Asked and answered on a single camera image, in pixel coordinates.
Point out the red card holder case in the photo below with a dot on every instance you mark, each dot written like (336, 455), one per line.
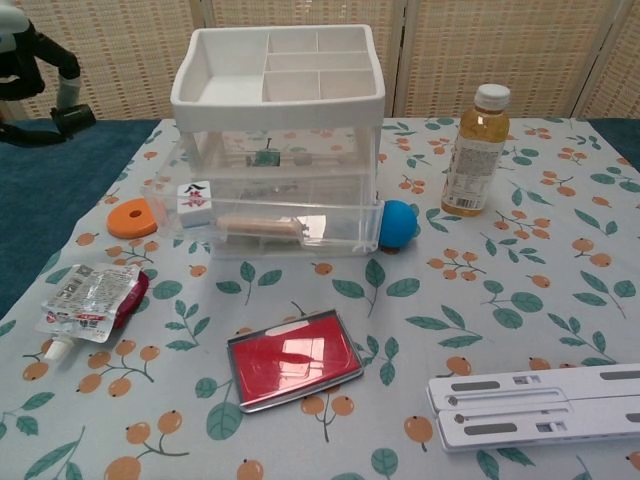
(295, 360)

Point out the white mahjong tile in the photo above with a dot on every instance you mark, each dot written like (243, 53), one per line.
(195, 202)

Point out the woven bamboo folding screen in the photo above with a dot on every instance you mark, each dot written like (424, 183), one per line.
(125, 60)

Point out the white drawer organizer box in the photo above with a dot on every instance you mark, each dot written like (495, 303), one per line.
(230, 107)

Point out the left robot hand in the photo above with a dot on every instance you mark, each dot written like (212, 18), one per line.
(50, 47)

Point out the dark red packet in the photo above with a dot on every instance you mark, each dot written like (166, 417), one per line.
(135, 300)

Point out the floral leaf print tablecloth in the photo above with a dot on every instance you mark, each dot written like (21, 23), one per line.
(450, 300)

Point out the wooden sticks clear tube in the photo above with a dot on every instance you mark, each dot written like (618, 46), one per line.
(260, 230)

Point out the orange disc with hole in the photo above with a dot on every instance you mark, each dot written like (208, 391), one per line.
(122, 227)

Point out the clear plastic packet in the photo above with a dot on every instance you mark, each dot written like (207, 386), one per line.
(82, 300)

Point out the white folded laptop stand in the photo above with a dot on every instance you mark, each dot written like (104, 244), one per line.
(525, 400)

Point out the tea bottle white cap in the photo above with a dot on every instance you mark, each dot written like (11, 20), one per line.
(472, 160)

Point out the blue rubber ball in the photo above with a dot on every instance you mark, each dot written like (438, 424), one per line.
(400, 225)

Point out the clear plastic drawer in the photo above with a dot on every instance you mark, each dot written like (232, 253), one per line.
(340, 187)
(240, 251)
(345, 227)

